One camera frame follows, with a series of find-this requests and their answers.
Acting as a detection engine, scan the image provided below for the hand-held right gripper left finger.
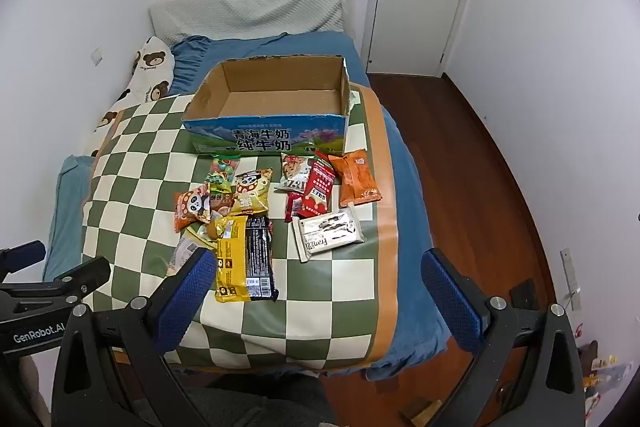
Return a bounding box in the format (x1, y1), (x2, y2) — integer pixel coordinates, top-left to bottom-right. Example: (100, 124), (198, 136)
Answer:
(51, 247), (221, 427)

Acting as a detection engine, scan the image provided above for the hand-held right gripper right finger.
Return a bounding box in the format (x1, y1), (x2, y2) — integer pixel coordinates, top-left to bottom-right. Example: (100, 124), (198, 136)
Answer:
(421, 248), (589, 427)

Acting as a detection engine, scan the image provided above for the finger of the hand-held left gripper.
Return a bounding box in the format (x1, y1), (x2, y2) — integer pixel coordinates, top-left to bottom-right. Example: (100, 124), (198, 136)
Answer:
(0, 240), (46, 280)
(0, 257), (111, 313)

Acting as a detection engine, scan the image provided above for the clear beige bread packet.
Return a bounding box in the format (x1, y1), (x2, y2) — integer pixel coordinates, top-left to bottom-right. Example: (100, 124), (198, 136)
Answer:
(167, 222), (221, 275)

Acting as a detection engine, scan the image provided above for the yellow and black snack packet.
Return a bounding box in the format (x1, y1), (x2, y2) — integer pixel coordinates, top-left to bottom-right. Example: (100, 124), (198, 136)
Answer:
(214, 215), (279, 304)

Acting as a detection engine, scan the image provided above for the orange panda snack packet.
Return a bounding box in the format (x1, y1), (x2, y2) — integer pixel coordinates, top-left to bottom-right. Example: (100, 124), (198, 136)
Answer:
(173, 184), (213, 233)

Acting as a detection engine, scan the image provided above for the brown pastry packet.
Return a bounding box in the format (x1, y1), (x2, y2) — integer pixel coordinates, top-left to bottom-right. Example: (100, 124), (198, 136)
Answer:
(209, 192), (233, 223)

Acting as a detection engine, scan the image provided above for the yellow panda snack packet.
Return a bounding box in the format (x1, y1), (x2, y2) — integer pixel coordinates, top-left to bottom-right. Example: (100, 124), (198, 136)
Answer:
(231, 168), (274, 214)

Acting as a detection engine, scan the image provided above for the green candy ball packet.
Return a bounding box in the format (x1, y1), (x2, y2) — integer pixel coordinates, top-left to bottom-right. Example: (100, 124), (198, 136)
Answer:
(206, 155), (242, 194)

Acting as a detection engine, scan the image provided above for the white oat cookie packet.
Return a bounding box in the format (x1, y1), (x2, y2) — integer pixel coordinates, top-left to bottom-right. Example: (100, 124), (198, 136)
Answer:
(274, 153), (316, 192)

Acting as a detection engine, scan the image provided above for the blue printed cardboard box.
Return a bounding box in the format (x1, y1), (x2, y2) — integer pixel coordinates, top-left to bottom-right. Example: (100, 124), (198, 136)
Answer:
(181, 55), (362, 156)

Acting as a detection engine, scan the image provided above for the person's left forearm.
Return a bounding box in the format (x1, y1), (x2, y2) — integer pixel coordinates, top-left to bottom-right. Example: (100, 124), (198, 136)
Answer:
(20, 354), (53, 427)

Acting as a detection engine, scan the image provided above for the wooden block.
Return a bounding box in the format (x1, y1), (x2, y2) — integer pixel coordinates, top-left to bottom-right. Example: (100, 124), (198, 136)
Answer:
(400, 399), (443, 423)

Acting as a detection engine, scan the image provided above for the blue bed sheet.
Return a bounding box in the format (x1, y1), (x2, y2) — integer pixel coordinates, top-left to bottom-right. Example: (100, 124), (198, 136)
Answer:
(42, 32), (451, 383)

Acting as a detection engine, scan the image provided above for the green checked blanket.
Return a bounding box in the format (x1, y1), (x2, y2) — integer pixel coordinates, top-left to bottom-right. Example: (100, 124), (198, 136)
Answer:
(80, 84), (401, 370)

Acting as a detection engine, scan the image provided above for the small red snack bar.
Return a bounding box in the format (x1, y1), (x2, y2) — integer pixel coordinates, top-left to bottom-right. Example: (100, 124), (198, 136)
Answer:
(284, 192), (306, 224)

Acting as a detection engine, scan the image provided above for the white and black wafer packet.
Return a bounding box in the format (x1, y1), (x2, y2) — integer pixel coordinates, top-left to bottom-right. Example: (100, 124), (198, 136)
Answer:
(291, 206), (366, 263)

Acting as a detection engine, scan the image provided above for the colourful floor clutter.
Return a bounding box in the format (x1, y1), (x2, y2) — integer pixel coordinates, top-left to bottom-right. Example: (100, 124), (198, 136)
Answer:
(575, 322), (631, 408)

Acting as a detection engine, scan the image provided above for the red snack packet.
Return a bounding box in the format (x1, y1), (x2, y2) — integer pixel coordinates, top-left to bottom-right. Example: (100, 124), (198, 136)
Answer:
(295, 152), (337, 217)

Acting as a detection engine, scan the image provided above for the bear print pillow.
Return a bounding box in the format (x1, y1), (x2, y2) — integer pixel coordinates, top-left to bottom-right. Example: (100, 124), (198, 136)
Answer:
(82, 36), (176, 158)

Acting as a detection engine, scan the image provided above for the grey textured pillow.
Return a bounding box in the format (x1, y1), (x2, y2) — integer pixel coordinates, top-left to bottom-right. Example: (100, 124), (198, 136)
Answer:
(148, 0), (353, 48)

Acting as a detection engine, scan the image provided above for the grey wall plate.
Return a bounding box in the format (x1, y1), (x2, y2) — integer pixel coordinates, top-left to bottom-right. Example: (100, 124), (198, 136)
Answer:
(560, 248), (583, 312)

